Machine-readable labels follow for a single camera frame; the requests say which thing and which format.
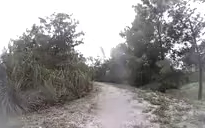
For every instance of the row of trees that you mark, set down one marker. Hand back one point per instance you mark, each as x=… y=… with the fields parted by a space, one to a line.
x=146 y=56

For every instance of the tall reed grass thicket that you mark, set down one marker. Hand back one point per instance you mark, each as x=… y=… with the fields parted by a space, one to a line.
x=40 y=78

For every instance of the thin tree with slim trunk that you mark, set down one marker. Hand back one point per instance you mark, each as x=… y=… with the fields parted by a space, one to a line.
x=200 y=78

